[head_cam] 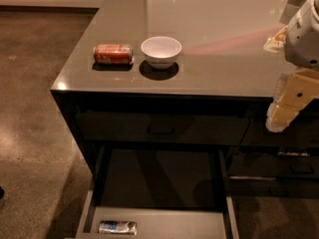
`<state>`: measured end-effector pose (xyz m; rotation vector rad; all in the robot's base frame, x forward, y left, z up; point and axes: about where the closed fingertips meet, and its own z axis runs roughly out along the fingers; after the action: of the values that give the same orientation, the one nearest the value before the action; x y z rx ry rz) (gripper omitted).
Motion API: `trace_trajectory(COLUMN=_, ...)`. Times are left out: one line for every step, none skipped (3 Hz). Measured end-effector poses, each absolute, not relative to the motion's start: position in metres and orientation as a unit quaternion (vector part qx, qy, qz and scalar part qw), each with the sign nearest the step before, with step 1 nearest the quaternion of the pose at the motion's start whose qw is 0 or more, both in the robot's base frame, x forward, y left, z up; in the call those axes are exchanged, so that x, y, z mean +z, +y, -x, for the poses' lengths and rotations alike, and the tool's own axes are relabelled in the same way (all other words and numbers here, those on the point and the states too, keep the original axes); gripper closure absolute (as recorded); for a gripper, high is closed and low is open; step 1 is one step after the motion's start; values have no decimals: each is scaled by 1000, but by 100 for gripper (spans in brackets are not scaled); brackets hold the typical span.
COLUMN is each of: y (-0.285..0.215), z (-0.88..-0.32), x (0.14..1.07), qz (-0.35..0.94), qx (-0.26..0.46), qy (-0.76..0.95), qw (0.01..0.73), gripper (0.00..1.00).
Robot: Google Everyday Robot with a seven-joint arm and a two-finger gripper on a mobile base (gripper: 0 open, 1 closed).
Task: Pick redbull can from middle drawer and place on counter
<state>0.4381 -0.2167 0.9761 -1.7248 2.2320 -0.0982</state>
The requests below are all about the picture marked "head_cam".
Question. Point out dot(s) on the white bowl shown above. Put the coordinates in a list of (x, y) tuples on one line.
[(161, 52)]

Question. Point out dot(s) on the open middle drawer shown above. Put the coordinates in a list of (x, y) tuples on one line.
[(169, 194)]

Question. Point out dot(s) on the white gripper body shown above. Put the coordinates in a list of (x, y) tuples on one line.
[(303, 39)]

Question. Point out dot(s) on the dark top drawer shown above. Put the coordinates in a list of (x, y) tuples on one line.
[(162, 128)]

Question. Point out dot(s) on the red soda can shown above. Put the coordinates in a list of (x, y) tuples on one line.
[(113, 54)]

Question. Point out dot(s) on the blue silver redbull can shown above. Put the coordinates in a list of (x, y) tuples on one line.
[(118, 227)]

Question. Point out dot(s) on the right side drawers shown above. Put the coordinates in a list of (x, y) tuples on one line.
[(284, 164)]

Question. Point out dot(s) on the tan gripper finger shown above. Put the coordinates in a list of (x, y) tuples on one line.
[(293, 93), (276, 43)]

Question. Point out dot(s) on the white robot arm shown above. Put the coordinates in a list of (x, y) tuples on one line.
[(307, 4)]

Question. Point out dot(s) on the dark counter cabinet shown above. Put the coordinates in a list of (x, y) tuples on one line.
[(222, 71)]

